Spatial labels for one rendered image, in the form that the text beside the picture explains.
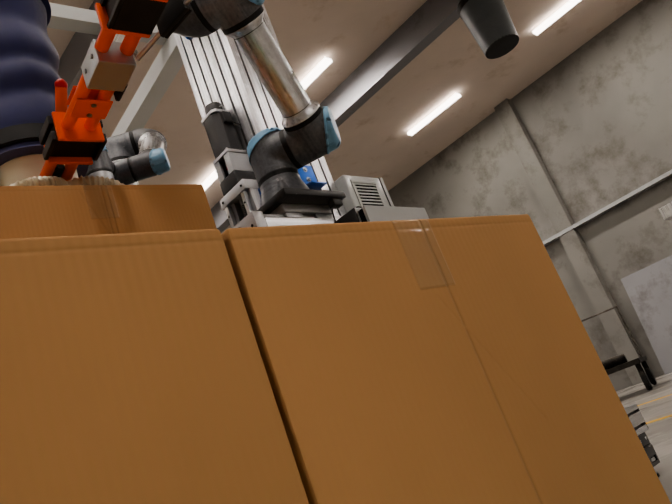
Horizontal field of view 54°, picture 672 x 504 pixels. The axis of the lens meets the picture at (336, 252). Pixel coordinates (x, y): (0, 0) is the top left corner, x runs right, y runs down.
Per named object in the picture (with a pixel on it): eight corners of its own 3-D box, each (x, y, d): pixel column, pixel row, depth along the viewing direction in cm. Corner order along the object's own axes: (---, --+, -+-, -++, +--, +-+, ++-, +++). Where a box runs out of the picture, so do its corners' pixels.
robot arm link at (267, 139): (269, 194, 188) (254, 154, 192) (310, 173, 185) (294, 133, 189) (250, 182, 177) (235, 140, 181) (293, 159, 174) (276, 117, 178)
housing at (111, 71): (84, 89, 105) (78, 66, 107) (125, 92, 110) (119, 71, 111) (96, 60, 101) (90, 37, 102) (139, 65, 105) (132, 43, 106)
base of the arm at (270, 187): (293, 223, 188) (283, 193, 191) (326, 197, 179) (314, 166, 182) (252, 223, 177) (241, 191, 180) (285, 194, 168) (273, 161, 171)
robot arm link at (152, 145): (174, 149, 240) (174, 179, 195) (145, 158, 238) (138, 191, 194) (163, 118, 235) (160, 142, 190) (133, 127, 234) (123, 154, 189)
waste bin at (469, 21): (472, 56, 739) (448, 9, 759) (495, 65, 776) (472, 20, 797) (509, 26, 707) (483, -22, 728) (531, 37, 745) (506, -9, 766)
